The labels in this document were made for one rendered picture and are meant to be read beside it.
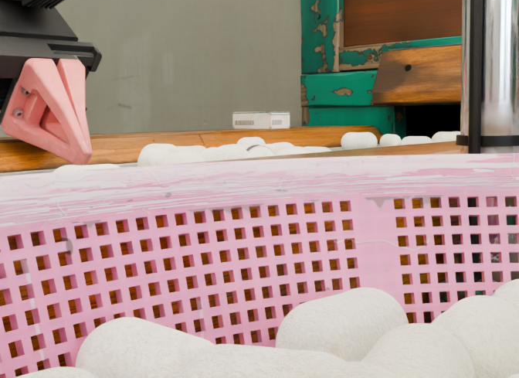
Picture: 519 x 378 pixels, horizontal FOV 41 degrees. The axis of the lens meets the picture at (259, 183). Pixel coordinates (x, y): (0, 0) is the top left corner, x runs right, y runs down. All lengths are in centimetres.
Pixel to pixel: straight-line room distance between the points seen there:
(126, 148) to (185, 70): 166
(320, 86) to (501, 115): 75
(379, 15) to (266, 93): 110
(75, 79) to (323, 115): 54
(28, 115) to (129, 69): 196
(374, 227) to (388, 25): 81
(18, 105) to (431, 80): 50
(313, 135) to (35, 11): 38
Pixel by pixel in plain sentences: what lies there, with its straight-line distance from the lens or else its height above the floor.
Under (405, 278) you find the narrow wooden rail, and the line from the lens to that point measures 26.
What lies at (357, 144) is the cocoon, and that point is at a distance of 73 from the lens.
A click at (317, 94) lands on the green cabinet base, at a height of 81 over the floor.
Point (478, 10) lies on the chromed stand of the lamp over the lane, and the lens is 27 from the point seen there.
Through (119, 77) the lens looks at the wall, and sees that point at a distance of 254.
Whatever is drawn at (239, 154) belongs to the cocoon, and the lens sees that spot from 44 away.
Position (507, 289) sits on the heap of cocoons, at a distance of 16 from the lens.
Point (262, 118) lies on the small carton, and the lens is 79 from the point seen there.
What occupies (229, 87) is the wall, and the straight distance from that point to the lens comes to 214.
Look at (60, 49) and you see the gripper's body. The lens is 56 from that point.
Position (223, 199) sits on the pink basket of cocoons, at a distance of 16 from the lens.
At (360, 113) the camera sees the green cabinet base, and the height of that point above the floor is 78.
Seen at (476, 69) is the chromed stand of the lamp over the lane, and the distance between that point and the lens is 27.
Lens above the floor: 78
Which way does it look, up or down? 6 degrees down
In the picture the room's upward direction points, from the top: 1 degrees counter-clockwise
